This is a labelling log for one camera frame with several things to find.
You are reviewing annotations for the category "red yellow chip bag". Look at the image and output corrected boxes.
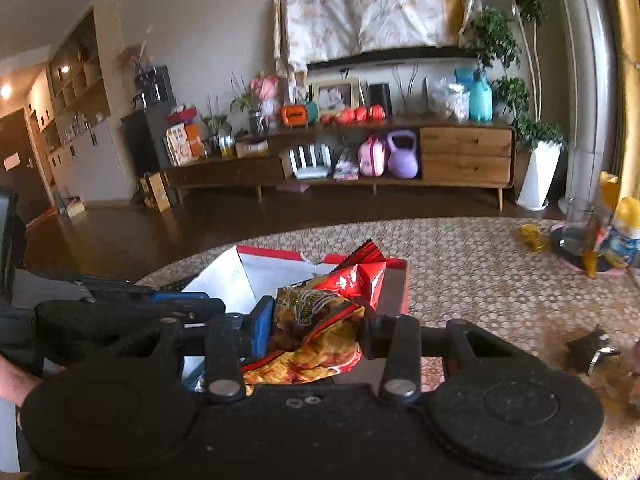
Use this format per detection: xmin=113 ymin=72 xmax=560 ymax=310
xmin=242 ymin=240 xmax=387 ymax=394

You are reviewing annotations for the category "person's left hand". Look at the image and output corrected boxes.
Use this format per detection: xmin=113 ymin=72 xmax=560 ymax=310
xmin=0 ymin=356 xmax=42 ymax=408

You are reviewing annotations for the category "red and white cardboard box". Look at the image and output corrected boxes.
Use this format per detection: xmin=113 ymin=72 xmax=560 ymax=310
xmin=179 ymin=244 xmax=411 ymax=391

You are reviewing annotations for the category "yellow small snack packet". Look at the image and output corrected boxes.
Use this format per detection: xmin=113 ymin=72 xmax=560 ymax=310
xmin=518 ymin=223 xmax=548 ymax=252

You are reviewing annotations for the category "purple kettlebell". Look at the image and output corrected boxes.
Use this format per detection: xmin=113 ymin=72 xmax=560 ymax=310
xmin=386 ymin=130 xmax=419 ymax=180

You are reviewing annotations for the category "white router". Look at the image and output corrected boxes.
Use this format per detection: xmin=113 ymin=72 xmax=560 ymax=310
xmin=288 ymin=144 xmax=333 ymax=180

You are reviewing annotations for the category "pink bag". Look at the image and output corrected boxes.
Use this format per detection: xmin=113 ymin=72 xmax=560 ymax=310
xmin=358 ymin=134 xmax=386 ymax=178

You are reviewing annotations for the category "black small snack packet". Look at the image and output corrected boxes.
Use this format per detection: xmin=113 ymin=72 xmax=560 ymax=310
xmin=566 ymin=325 xmax=620 ymax=376

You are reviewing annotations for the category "wooden tv cabinet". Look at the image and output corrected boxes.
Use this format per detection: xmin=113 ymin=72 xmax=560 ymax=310
xmin=164 ymin=116 xmax=516 ymax=193

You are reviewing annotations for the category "orange alarm clock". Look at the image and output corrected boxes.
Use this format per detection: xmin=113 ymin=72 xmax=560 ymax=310
xmin=281 ymin=104 xmax=309 ymax=128

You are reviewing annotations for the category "clear drinking glass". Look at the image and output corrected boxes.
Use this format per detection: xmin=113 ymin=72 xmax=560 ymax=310
xmin=561 ymin=197 xmax=594 ymax=256

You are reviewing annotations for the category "yellow lid supplement bottle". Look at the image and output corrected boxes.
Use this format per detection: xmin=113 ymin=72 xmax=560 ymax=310
xmin=603 ymin=196 xmax=640 ymax=269

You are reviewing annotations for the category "black speaker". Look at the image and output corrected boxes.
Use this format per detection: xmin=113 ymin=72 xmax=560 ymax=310
xmin=369 ymin=82 xmax=393 ymax=120

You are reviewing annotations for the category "teal detergent bottle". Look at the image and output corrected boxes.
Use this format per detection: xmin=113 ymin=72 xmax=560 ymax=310
xmin=454 ymin=68 xmax=494 ymax=122

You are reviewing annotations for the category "yellow tall snack packet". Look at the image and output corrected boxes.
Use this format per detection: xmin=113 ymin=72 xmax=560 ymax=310
xmin=582 ymin=171 xmax=620 ymax=278

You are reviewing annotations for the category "white planter with plant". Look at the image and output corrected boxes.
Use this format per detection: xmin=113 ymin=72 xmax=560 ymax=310
xmin=470 ymin=0 xmax=565 ymax=211

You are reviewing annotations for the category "floral cloth covered tv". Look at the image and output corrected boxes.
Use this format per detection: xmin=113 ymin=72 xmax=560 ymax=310
xmin=273 ymin=0 xmax=475 ymax=79

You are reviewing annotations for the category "picture frame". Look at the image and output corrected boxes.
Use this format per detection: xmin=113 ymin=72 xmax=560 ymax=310
xmin=310 ymin=77 xmax=360 ymax=117

